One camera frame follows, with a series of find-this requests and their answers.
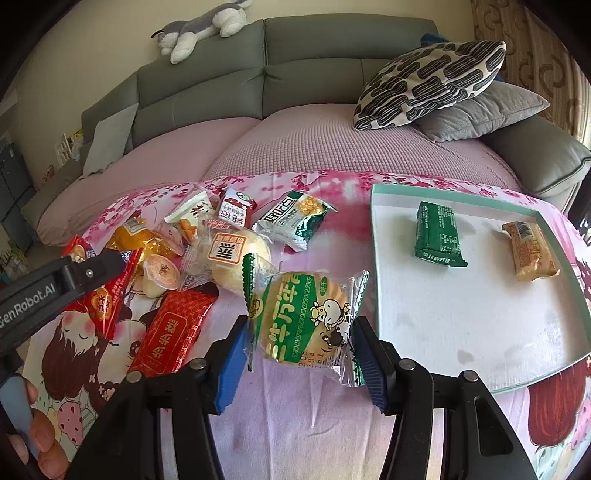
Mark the jelly cup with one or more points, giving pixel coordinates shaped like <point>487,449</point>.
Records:
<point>159,274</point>

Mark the green and white cracker packet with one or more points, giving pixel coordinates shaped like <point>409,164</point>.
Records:
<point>295,214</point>

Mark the grey pillow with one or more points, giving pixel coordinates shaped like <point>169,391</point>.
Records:
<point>485,110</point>

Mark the light grey cushion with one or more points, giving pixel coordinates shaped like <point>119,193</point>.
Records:
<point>108,138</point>

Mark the clear steamed cake packet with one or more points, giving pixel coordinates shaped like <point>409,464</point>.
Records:
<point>231,249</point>

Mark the beige patterned curtain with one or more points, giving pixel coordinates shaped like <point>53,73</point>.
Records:
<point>531,55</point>

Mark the small white snack packet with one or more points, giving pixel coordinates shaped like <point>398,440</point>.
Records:
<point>189,217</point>

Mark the person's left hand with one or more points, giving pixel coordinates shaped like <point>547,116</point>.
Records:
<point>44,436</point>

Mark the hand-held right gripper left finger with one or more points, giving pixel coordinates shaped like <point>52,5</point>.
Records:
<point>231,369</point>

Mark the dark green snack packet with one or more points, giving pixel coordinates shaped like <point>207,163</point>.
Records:
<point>438,230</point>

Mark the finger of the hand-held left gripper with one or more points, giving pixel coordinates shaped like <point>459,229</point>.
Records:
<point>108,265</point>

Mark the black and white patterned pillow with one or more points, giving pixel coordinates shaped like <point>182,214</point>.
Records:
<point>429,83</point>

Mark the grey and white plush dog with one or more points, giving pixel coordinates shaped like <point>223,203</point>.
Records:
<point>184,32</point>

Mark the long red snack packet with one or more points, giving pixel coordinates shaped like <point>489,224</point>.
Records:
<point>104,307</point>

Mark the pink waffle sofa cover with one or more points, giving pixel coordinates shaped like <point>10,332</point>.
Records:
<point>300,143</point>

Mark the small red and white packet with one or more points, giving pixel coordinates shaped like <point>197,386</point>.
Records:
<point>233,207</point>

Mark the grey-green sofa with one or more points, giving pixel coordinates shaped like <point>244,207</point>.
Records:
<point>314,60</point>

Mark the pink printed blanket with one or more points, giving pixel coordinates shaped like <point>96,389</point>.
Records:
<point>295,415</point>

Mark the green-rimmed white cardboard box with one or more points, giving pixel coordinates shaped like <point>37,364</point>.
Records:
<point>438,323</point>

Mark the dark grey cabinet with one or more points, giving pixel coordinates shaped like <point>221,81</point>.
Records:
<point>11,194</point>

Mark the yellow-orange snack packet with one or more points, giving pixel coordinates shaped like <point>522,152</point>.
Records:
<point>134,237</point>

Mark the tan snack packet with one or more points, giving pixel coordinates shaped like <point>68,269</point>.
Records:
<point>531,251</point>

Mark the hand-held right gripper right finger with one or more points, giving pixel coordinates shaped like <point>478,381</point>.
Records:
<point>368,364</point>

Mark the green round cake packet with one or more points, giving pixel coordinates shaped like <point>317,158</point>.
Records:
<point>300,318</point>

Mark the red patterned snack packet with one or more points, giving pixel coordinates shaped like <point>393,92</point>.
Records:
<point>171,332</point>

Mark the blue cloth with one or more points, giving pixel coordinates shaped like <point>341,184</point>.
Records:
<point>431,39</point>

